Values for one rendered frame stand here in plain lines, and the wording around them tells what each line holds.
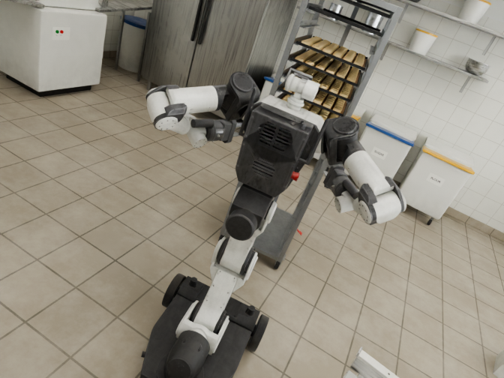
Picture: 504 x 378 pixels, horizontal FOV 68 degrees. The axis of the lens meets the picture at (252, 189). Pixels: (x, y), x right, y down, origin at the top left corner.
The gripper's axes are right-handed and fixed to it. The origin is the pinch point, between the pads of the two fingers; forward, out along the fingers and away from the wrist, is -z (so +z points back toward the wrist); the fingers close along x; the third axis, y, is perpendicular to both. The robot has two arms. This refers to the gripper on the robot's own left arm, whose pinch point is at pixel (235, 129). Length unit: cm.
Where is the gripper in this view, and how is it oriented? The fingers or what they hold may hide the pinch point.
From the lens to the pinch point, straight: 171.3
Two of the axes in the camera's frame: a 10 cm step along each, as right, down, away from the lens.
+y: -6.3, -5.5, 5.4
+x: 3.0, -8.2, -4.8
